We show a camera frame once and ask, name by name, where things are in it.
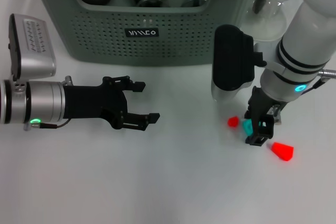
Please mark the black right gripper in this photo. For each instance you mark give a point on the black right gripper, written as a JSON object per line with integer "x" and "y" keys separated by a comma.
{"x": 261, "y": 103}

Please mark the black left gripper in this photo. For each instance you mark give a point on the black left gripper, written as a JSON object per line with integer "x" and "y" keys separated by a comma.
{"x": 92, "y": 102}

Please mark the teal square toy plate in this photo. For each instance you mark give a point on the teal square toy plate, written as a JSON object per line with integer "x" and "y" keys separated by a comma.
{"x": 247, "y": 127}

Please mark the small orange-red toy block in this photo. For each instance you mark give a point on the small orange-red toy block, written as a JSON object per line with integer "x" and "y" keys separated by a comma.
{"x": 232, "y": 121}

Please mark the orange-red wedge toy block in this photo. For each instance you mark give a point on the orange-red wedge toy block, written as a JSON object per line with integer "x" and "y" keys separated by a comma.
{"x": 282, "y": 151}

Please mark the glass teacup black holder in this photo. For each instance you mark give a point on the glass teacup black holder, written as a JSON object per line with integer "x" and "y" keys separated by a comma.
{"x": 149, "y": 2}
{"x": 194, "y": 1}

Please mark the grey-green perforated storage basket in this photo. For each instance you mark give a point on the grey-green perforated storage basket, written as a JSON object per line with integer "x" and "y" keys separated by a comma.
{"x": 170, "y": 45}

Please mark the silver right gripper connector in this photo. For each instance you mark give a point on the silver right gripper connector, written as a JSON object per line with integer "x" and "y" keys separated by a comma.
{"x": 277, "y": 113}

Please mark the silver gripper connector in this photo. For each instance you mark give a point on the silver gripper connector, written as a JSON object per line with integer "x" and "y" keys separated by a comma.
{"x": 68, "y": 79}
{"x": 277, "y": 113}

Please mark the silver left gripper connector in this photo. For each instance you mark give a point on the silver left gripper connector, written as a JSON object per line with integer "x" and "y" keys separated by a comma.
{"x": 68, "y": 79}

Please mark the glass carafe black lid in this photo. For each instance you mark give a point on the glass carafe black lid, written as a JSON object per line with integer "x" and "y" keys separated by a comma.
{"x": 267, "y": 11}

